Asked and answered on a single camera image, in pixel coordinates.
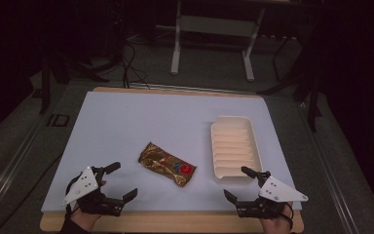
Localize black metal stand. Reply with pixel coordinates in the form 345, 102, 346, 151
258, 30, 324, 134
38, 53, 110, 115

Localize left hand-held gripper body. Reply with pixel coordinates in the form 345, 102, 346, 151
61, 166, 125, 217

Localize gold snack packet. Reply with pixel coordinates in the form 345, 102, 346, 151
137, 141, 198, 188

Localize person's left hand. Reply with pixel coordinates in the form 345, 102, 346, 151
67, 201, 103, 234

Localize white table mat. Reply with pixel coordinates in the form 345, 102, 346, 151
41, 91, 303, 215

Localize right hand-held gripper cable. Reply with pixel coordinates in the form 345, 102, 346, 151
280, 202, 295, 229

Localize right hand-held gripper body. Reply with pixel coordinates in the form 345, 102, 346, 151
236, 171, 310, 218

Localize black floor cables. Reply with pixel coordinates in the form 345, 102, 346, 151
120, 41, 151, 90

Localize person's right hand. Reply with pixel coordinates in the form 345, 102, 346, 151
259, 202, 295, 234

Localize white ridged plastic tray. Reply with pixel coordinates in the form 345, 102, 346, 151
210, 115, 264, 185

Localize white metal table frame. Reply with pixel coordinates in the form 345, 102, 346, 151
169, 0, 268, 83

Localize metal floor rail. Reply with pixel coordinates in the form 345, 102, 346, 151
0, 111, 55, 225
295, 101, 363, 234

